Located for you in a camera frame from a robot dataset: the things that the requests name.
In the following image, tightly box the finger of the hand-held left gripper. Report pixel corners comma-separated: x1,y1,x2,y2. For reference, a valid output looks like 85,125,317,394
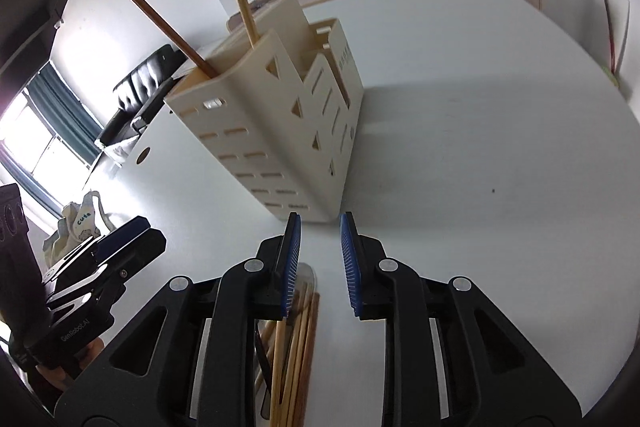
50,216,151,280
47,228,167,323

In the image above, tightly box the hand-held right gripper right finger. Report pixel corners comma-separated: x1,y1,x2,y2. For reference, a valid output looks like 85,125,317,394
339,212,583,427

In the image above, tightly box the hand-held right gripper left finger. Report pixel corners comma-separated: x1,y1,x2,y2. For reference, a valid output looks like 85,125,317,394
54,212,303,427

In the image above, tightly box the cream plastic utensil holder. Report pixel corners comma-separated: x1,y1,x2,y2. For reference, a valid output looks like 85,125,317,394
164,0,365,224

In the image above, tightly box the dark brown wooden chopstick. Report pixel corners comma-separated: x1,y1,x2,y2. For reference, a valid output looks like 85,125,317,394
129,0,218,78

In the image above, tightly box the person's left hand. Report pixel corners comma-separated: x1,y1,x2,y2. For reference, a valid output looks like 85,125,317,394
27,339,106,400

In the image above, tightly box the clear plastic spoon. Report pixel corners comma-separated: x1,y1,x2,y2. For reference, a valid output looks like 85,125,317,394
295,263,317,303

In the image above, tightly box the white tote bag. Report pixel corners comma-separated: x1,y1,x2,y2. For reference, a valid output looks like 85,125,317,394
42,191,116,268

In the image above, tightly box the window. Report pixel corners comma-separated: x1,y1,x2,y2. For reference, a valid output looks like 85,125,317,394
0,92,96,218

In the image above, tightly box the teal curtain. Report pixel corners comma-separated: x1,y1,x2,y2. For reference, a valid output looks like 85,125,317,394
22,61,103,164

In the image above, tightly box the black leather sofa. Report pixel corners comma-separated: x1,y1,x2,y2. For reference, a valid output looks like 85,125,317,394
95,44,188,152

